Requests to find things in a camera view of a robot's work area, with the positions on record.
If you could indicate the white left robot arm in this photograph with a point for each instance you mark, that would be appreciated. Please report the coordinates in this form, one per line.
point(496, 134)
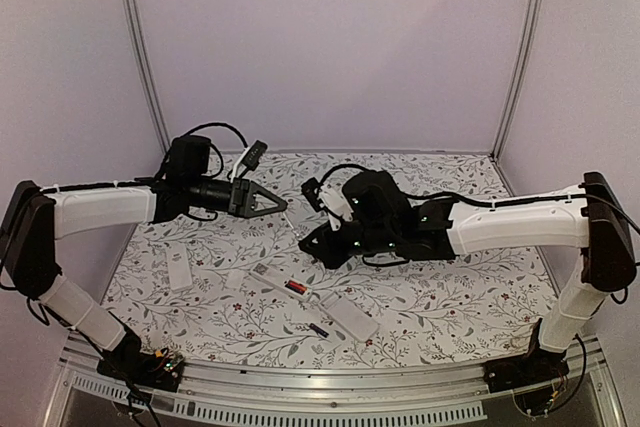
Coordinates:
point(37, 217)

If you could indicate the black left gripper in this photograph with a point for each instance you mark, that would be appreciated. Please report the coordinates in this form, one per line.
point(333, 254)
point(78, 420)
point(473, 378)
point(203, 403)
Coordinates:
point(243, 205)

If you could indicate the white remote control back up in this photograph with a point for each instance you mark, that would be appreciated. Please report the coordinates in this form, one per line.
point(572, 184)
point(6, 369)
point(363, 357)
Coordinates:
point(349, 317)

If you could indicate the right aluminium frame post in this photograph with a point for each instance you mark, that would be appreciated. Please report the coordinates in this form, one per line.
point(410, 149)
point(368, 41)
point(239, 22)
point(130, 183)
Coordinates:
point(525, 46)

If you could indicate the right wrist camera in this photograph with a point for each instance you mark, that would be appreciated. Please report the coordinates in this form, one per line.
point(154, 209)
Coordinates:
point(327, 200)

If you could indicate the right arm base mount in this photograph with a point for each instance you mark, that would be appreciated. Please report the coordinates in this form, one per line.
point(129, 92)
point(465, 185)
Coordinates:
point(529, 377)

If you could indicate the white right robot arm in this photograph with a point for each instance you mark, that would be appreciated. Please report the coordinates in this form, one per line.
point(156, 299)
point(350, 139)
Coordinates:
point(371, 215)

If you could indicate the white remote with display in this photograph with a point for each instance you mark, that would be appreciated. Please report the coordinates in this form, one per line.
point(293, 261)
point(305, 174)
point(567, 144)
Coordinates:
point(277, 279)

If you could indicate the front aluminium rail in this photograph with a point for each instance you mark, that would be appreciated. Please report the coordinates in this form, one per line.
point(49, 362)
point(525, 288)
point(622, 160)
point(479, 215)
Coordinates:
point(218, 394)

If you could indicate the clear handle screwdriver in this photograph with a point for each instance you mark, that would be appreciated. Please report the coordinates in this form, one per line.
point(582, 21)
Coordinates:
point(295, 231)

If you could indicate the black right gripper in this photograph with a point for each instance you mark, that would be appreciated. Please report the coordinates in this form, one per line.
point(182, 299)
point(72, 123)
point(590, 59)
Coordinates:
point(323, 250)

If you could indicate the white remote with green logo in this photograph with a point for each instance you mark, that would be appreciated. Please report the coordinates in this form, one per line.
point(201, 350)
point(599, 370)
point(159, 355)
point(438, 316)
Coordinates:
point(179, 271)

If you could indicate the floral tablecloth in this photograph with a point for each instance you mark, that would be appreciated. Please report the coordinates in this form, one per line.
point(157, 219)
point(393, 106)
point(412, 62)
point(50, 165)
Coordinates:
point(480, 305)

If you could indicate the left aluminium frame post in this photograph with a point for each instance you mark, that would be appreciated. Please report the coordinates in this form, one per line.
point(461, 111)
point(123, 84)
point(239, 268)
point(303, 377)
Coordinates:
point(143, 64)

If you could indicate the white battery cover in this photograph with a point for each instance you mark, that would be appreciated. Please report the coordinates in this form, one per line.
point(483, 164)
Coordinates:
point(234, 280)

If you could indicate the aluminium frame post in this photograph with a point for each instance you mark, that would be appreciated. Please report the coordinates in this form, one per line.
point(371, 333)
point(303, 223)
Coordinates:
point(143, 64)
point(525, 46)

